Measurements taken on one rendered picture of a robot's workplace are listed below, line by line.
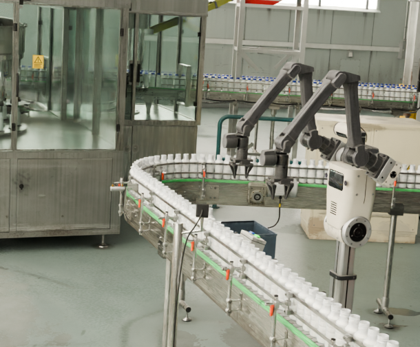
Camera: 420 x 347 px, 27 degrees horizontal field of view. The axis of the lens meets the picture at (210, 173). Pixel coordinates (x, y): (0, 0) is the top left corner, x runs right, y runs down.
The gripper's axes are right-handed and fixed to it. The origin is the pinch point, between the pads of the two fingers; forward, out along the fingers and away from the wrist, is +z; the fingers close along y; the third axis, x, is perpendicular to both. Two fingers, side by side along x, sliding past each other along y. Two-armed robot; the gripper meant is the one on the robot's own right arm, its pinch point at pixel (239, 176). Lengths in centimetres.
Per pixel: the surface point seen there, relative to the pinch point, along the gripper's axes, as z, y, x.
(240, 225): 44, -35, -70
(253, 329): 51, 22, 70
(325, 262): 134, -215, -265
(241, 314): 50, 22, 57
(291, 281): 23, 18, 93
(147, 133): 57, -130, -527
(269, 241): 45, -40, -39
